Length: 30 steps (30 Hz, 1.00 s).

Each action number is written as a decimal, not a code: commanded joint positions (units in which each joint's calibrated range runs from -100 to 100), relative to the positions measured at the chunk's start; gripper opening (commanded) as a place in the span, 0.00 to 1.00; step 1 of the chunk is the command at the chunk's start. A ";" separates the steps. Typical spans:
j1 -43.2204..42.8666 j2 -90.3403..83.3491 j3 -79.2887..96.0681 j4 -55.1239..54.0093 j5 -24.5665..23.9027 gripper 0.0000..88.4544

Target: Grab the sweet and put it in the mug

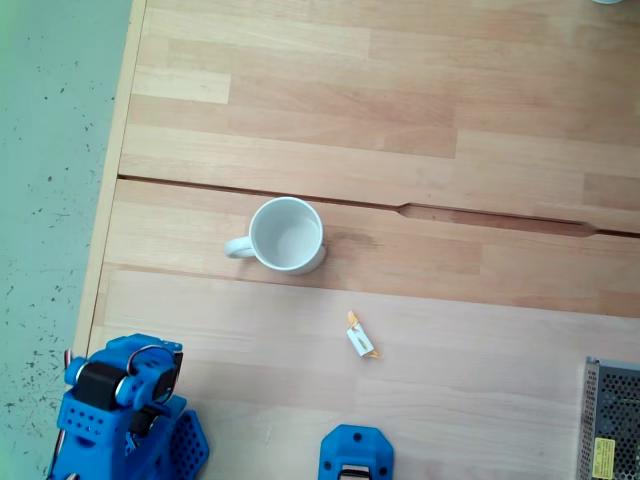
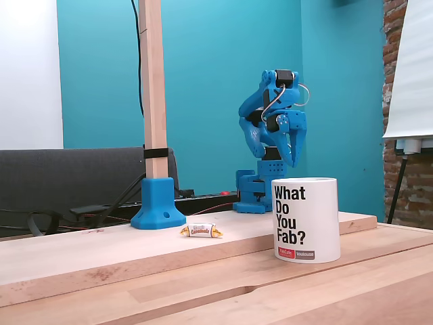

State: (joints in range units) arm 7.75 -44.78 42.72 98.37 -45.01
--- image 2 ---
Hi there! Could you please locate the caramel sweet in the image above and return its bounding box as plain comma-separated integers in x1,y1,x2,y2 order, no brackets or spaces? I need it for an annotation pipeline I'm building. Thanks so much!
179,222,225,239

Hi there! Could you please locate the white mug with black text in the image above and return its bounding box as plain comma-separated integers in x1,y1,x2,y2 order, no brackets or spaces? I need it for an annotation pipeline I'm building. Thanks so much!
271,176,341,264

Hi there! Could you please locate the black power strip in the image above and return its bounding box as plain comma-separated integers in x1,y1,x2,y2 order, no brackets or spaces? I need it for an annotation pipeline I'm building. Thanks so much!
174,190,241,216

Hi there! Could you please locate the black easel leg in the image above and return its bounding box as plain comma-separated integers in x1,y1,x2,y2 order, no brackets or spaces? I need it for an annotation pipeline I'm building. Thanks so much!
386,154,409,224

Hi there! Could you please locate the white flip chart paper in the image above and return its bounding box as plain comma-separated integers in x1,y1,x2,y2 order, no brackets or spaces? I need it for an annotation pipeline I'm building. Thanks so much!
381,0,433,139

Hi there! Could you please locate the flat black adapter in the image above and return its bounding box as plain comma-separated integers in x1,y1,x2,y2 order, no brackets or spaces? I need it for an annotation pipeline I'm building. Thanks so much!
69,204,109,221

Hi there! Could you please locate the light wooden board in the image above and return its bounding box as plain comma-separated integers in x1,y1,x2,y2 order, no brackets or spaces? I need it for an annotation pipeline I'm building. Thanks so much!
0,210,378,288

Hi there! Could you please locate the dark grey sofa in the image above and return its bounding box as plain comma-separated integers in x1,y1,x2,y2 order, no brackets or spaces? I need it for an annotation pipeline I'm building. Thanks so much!
0,146,180,238

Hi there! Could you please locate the black strap around post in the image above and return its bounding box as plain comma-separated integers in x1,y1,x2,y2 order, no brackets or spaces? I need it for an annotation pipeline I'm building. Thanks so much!
143,148,169,159

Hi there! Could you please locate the wooden post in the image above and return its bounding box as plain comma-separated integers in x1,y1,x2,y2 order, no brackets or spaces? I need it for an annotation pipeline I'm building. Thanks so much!
138,0,169,179

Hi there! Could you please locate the blue printed post base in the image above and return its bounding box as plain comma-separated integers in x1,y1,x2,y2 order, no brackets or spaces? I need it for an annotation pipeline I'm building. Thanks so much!
130,176,187,231

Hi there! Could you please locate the thin black cable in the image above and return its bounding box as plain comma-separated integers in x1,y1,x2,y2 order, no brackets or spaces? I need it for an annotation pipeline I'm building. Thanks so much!
131,0,145,118

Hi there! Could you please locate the black strap loop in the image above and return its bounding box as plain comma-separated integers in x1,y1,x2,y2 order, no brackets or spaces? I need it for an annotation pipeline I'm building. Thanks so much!
27,210,61,237

